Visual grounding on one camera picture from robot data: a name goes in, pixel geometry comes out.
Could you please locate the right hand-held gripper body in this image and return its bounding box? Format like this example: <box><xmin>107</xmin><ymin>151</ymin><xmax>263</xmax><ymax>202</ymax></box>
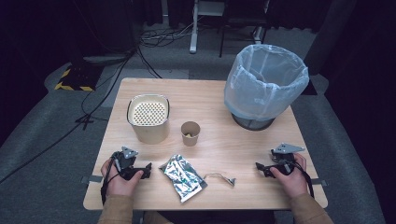
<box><xmin>269</xmin><ymin>142</ymin><xmax>306</xmax><ymax>175</ymax></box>

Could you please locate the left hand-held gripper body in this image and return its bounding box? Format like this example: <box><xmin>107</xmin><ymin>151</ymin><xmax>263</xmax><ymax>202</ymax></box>
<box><xmin>111</xmin><ymin>146</ymin><xmax>145</xmax><ymax>182</ymax></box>

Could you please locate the silver foil packet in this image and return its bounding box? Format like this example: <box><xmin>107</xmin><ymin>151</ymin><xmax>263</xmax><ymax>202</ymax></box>
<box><xmin>158</xmin><ymin>154</ymin><xmax>208</xmax><ymax>203</ymax></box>

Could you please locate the beige container with perforated strainer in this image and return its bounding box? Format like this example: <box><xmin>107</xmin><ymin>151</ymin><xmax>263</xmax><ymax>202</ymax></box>
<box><xmin>126</xmin><ymin>93</ymin><xmax>171</xmax><ymax>145</ymax></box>

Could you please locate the black mesh trash bin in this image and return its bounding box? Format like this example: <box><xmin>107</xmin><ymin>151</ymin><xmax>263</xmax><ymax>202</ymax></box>
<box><xmin>231</xmin><ymin>111</ymin><xmax>276</xmax><ymax>132</ymax></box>

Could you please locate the brown paper cup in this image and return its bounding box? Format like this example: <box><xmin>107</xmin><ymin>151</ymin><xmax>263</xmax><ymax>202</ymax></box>
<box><xmin>180</xmin><ymin>120</ymin><xmax>202</xmax><ymax>147</ymax></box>

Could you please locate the trash bin with plastic bag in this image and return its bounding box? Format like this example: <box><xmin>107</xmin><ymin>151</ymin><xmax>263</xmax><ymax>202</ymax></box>
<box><xmin>223</xmin><ymin>43</ymin><xmax>310</xmax><ymax>122</ymax></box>

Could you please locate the person's left hand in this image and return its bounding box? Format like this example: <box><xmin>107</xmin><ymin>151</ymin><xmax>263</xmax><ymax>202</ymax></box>
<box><xmin>100</xmin><ymin>158</ymin><xmax>145</xmax><ymax>198</ymax></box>

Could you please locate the person's right hand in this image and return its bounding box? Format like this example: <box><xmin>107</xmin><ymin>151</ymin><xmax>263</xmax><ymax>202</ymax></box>
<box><xmin>269</xmin><ymin>152</ymin><xmax>310</xmax><ymax>200</ymax></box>

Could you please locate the person's lap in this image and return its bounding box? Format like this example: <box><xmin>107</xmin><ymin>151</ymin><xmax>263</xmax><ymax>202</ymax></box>
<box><xmin>141</xmin><ymin>210</ymin><xmax>277</xmax><ymax>224</ymax></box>

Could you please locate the black yellow striped base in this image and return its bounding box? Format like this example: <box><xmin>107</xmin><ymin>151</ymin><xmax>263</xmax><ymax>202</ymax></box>
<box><xmin>54</xmin><ymin>63</ymin><xmax>104</xmax><ymax>92</ymax></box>

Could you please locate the white stand leg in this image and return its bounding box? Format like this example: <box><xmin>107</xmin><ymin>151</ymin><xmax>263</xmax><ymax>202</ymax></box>
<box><xmin>189</xmin><ymin>0</ymin><xmax>201</xmax><ymax>55</ymax></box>

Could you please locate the black metal stand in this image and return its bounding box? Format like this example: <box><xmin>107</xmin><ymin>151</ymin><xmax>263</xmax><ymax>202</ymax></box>
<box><xmin>218</xmin><ymin>0</ymin><xmax>271</xmax><ymax>59</ymax></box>

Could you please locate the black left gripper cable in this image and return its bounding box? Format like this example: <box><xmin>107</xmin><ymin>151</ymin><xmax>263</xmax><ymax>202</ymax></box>
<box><xmin>99</xmin><ymin>151</ymin><xmax>121</xmax><ymax>205</ymax></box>

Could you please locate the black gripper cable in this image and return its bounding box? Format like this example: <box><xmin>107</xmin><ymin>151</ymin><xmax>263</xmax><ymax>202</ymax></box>
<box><xmin>99</xmin><ymin>151</ymin><xmax>121</xmax><ymax>205</ymax></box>
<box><xmin>290</xmin><ymin>159</ymin><xmax>316</xmax><ymax>199</ymax></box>

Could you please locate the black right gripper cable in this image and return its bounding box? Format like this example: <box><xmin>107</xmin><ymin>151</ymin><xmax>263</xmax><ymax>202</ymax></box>
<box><xmin>290</xmin><ymin>159</ymin><xmax>316</xmax><ymax>199</ymax></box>

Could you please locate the grey table bracket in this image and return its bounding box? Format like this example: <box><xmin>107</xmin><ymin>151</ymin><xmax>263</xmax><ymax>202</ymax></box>
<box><xmin>80</xmin><ymin>175</ymin><xmax>104</xmax><ymax>184</ymax></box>
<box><xmin>310</xmin><ymin>178</ymin><xmax>329</xmax><ymax>188</ymax></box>

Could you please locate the long black floor cable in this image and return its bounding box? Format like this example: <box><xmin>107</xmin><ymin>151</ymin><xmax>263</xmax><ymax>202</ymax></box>
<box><xmin>0</xmin><ymin>46</ymin><xmax>139</xmax><ymax>185</ymax></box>

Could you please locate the bundle of floor cables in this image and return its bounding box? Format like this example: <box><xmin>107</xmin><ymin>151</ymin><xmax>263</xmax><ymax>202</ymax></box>
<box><xmin>138</xmin><ymin>18</ymin><xmax>195</xmax><ymax>49</ymax></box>

